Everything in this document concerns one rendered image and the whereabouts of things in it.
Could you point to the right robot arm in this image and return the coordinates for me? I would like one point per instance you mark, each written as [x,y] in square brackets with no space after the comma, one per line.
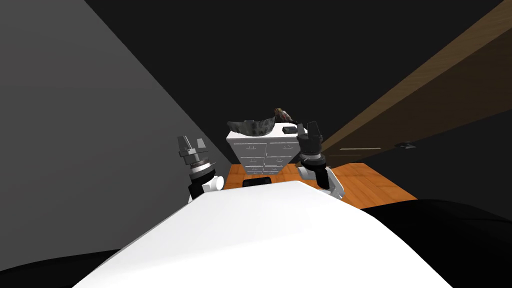
[321,176]

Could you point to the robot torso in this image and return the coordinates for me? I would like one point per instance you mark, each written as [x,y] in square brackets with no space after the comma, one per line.
[260,240]

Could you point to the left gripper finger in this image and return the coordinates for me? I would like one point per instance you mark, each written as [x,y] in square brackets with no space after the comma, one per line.
[184,144]
[201,144]

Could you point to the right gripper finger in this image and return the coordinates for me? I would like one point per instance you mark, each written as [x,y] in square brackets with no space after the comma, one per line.
[302,131]
[313,129]

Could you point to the brown wooden door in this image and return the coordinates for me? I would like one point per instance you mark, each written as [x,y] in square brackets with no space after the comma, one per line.
[436,92]

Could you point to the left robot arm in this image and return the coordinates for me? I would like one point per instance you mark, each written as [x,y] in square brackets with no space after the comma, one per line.
[199,184]

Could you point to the white chest of drawers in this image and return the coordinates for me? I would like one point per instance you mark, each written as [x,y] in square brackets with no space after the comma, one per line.
[260,154]

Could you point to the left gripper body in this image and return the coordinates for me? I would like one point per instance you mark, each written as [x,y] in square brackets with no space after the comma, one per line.
[192,154]

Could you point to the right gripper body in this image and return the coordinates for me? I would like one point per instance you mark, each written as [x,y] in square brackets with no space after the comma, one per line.
[310,144]

